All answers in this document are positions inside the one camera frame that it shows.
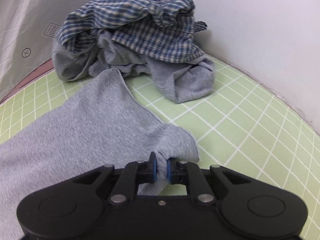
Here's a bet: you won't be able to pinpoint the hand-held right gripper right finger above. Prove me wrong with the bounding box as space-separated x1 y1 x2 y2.
166 158 253 204

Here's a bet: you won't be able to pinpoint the grey sweatpants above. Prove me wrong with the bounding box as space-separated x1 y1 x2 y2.
0 67 200 240

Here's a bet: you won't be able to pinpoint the grey garment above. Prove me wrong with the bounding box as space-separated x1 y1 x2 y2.
52 29 216 104

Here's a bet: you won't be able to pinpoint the blue checked shirt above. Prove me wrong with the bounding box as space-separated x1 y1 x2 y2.
55 0 208 63

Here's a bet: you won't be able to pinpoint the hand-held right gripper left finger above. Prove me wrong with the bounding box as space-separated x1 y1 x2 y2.
72 152 158 204

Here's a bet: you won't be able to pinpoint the white carrot-print sheet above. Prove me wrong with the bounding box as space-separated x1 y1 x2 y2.
0 0 168 100

